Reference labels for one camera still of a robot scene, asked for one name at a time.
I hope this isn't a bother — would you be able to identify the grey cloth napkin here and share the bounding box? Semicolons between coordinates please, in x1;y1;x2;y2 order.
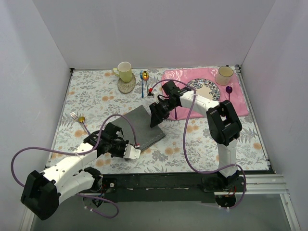
111;105;166;152

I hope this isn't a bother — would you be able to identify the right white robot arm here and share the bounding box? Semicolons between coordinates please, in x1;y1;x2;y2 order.
148;80;242;191

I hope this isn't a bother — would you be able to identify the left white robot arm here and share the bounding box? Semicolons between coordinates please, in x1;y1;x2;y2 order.
21;123;129;220

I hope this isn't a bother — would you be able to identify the purple fork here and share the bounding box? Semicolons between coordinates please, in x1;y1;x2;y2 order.
174;108;178;120

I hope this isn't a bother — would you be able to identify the gold bowl spoon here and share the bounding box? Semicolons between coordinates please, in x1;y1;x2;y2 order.
142;70;149;94

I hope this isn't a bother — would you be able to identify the round woven coaster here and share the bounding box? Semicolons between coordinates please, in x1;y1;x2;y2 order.
117;74;136;94

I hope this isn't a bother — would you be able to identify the blue floral plate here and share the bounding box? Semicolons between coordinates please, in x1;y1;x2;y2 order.
187;78;220;101

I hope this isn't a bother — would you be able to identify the floral tablecloth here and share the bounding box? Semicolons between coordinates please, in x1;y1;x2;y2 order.
47;70;269;174

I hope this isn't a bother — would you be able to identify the yellow-green mug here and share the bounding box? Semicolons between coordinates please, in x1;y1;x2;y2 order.
113;62;132;83

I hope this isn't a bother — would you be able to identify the cream mug dark rim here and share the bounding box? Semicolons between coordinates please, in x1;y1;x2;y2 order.
215;65;234;86

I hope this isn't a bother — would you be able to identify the pink floral placemat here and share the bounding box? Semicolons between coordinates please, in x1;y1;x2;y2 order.
161;68;249;116

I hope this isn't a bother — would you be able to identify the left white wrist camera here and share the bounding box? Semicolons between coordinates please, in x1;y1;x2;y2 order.
123;144;141;159

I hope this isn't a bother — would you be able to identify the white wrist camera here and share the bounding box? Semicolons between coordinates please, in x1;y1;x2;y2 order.
147;88;159;99
123;144;141;159

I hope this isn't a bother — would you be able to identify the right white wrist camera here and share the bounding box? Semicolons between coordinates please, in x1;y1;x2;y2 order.
147;88;159;99

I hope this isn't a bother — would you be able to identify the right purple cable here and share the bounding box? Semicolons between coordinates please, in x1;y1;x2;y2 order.
150;79;247;210

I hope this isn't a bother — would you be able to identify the purple cable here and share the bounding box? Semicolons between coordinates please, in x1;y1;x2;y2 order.
11;114;141;218
150;79;247;210

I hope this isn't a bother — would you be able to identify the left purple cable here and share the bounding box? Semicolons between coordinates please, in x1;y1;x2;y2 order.
11;114;141;218

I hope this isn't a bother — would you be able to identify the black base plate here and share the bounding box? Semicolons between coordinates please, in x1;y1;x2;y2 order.
96;168;247;203

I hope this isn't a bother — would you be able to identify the gold spoon purple handle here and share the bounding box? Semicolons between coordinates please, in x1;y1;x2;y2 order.
77;116;91;135

